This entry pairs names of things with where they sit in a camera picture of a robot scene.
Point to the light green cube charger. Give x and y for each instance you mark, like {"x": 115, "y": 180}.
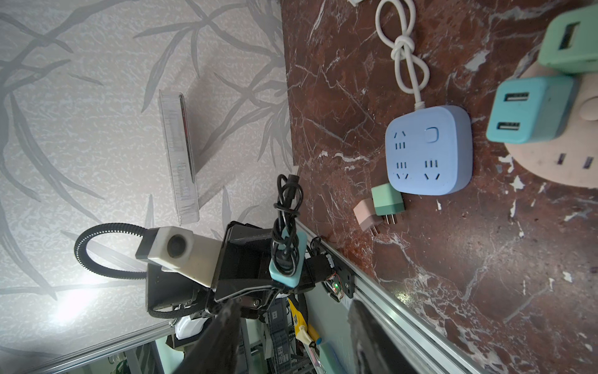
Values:
{"x": 570, "y": 42}

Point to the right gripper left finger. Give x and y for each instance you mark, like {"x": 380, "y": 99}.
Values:
{"x": 217, "y": 350}

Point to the blue square power strip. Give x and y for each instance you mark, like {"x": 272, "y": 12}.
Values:
{"x": 429, "y": 152}

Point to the pink round power strip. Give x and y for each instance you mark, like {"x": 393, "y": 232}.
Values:
{"x": 570, "y": 159}

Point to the teal green cube charger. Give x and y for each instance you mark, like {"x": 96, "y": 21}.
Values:
{"x": 531, "y": 110}

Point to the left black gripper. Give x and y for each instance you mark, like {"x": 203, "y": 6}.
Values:
{"x": 242, "y": 273}

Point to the pink cube charger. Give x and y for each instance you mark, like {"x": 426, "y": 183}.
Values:
{"x": 366, "y": 216}

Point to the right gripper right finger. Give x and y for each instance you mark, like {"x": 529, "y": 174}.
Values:
{"x": 374, "y": 351}

